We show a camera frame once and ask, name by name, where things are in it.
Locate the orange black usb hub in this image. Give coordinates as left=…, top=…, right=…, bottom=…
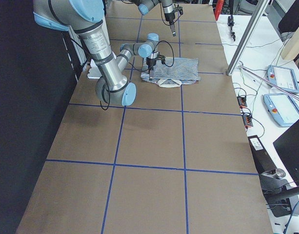
left=237, top=95, right=253, bottom=129

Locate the near blue teach pendant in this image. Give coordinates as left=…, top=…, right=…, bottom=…
left=262, top=93, right=299, bottom=127

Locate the long metal grabber stick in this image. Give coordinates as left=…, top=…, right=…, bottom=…
left=239, top=65, right=299, bottom=101

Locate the blue teach pendant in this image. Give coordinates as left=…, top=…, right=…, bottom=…
left=267, top=65, right=299, bottom=94
left=262, top=93, right=299, bottom=127

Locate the navy white striped polo shirt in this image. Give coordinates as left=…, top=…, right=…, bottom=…
left=140, top=57, right=201, bottom=88

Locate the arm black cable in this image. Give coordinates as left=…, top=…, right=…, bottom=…
left=159, top=0, right=171, bottom=26
left=99, top=40, right=175, bottom=110

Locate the aluminium frame post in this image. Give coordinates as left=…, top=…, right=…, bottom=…
left=227, top=0, right=269, bottom=76

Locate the red cylinder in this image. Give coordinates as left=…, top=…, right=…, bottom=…
left=214, top=0, right=224, bottom=20

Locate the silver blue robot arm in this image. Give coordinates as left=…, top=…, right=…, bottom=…
left=122, top=0, right=177, bottom=37
left=33, top=0, right=159, bottom=106

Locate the white camera mast base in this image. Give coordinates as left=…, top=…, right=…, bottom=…
left=87, top=59, right=101, bottom=79

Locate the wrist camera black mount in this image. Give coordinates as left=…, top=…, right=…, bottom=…
left=174, top=5, right=183, bottom=16
left=156, top=55, right=165, bottom=65

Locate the far blue teach pendant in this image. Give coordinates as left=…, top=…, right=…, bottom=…
left=267, top=65, right=299, bottom=94

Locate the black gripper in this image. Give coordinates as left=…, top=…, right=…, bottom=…
left=164, top=13, right=176, bottom=37
left=146, top=57, right=157, bottom=80

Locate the black monitor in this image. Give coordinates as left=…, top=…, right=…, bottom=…
left=273, top=120, right=299, bottom=181

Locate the black box with label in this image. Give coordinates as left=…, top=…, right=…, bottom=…
left=248, top=135, right=276, bottom=174

